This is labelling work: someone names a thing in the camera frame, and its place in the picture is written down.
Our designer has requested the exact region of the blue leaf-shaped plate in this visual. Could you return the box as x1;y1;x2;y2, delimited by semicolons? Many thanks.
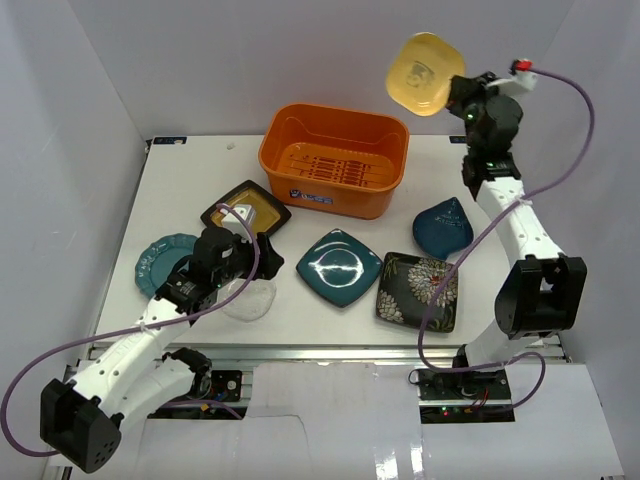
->
412;197;474;260

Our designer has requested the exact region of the dark teal square plate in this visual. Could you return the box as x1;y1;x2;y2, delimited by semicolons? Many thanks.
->
296;229;382;308

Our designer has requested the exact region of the small yellow square dish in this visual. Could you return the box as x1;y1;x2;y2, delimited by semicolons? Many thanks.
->
385;32;466;117

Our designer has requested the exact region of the clear glass plate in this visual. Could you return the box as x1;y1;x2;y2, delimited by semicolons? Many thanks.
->
222;279;277;322

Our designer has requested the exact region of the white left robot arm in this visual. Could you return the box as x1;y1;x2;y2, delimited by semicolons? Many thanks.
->
40;226;284;474

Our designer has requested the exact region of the black floral square plate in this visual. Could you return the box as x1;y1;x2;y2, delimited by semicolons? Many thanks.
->
375;252;458;333

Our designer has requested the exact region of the teal round scalloped plate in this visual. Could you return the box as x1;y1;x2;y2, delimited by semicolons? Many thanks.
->
134;233;197;299

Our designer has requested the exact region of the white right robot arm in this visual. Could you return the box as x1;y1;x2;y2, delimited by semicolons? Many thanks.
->
446;68;587;399

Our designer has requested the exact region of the orange plastic bin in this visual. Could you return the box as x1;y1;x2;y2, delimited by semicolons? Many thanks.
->
258;103;410;220

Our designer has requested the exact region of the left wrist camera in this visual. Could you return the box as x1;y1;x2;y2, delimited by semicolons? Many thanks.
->
219;204;257;239

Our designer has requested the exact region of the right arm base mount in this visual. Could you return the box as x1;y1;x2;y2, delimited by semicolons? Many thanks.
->
407;368;515;425

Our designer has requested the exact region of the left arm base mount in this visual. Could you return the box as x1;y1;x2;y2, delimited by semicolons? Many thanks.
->
161;347;242;403

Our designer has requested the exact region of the amber square plate black rim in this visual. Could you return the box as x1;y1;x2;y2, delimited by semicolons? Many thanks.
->
200;180;291;236

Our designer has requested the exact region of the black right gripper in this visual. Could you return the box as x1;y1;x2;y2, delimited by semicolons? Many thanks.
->
446;74;511;156

